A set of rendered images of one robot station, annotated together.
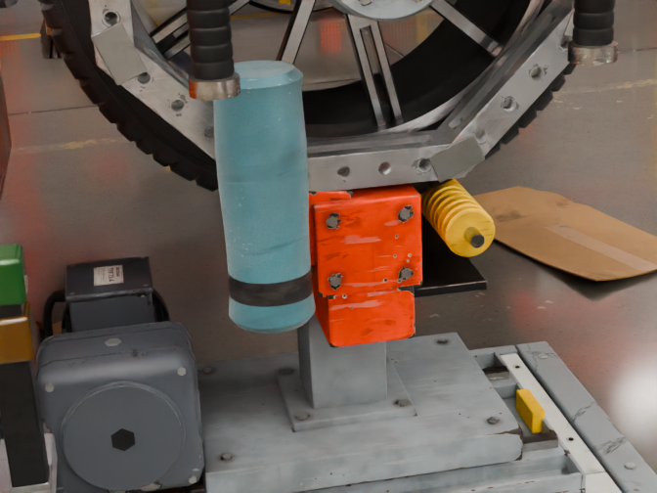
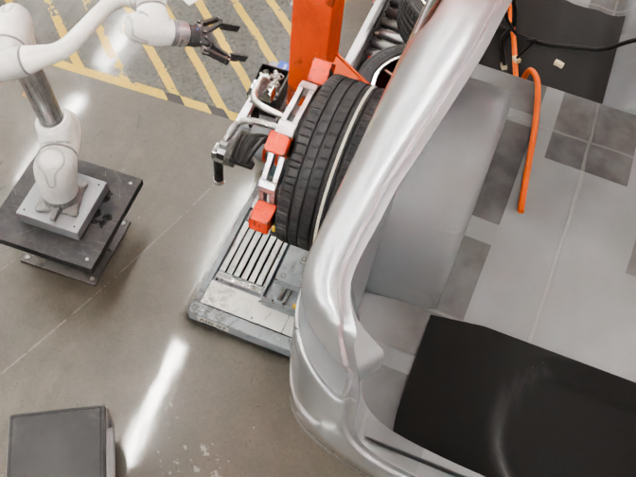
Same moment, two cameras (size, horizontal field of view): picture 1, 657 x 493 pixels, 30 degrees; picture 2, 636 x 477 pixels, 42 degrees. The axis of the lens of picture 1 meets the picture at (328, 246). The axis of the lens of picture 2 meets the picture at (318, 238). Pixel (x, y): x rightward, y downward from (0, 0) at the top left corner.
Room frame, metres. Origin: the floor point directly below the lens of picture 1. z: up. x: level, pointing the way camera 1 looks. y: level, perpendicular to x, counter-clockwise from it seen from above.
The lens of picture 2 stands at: (2.20, -1.74, 3.29)
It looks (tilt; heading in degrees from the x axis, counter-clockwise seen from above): 57 degrees down; 114
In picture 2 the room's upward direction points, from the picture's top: 8 degrees clockwise
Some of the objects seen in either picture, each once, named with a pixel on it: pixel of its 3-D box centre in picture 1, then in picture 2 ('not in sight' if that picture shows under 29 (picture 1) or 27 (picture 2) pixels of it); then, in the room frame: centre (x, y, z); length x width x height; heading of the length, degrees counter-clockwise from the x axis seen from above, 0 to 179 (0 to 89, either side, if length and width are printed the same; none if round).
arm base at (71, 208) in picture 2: not in sight; (60, 197); (0.42, -0.47, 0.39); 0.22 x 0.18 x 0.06; 114
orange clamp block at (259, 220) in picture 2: not in sight; (262, 217); (1.34, -0.35, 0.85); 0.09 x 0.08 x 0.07; 100
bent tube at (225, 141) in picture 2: not in sight; (254, 130); (1.18, -0.16, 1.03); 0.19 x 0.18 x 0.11; 10
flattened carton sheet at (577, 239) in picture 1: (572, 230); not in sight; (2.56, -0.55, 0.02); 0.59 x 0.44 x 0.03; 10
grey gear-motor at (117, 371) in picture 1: (123, 403); not in sight; (1.40, 0.27, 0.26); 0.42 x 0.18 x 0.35; 10
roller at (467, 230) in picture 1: (441, 199); not in sight; (1.40, -0.14, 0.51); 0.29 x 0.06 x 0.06; 10
